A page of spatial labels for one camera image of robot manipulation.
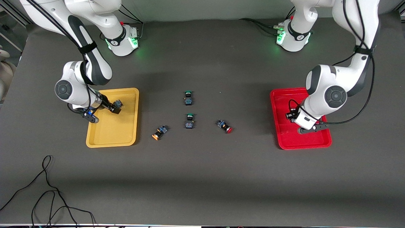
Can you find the white round background object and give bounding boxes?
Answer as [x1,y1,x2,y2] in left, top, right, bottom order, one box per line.
[0,44,17,101]

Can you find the black right arm base cables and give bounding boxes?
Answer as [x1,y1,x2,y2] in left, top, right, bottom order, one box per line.
[115,5,145,40]

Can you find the yellow plastic tray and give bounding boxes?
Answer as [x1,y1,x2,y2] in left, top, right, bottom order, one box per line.
[86,88,140,148]

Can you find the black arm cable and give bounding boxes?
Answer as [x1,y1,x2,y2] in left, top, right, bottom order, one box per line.
[288,0,381,125]
[25,0,106,115]

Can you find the black left arm base cables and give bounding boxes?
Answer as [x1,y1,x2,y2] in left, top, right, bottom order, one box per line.
[239,6,296,36]

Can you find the black arm base cables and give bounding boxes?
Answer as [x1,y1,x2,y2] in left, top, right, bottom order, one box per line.
[115,5,145,40]
[239,6,296,36]

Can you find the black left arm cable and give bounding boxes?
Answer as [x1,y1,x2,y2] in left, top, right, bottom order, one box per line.
[288,0,381,125]

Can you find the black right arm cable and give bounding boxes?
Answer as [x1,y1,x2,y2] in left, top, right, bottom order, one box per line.
[25,0,106,115]

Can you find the aluminium frame rail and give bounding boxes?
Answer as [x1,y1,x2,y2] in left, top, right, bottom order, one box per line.
[0,5,28,29]

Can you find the red plastic tray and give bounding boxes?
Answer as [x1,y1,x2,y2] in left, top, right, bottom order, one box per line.
[270,87,333,150]

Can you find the thin black loose cable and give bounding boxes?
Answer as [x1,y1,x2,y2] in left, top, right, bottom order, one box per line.
[31,190,96,228]
[0,155,78,228]

